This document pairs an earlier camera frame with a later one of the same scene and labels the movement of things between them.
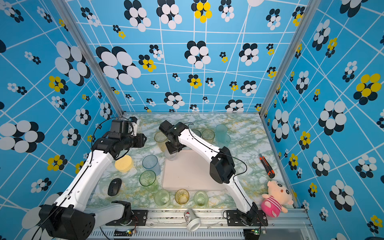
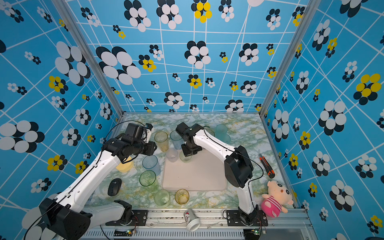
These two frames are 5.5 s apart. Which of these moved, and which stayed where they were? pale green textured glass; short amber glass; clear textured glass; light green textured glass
Moved: light green textured glass
Stayed: short amber glass; pale green textured glass; clear textured glass
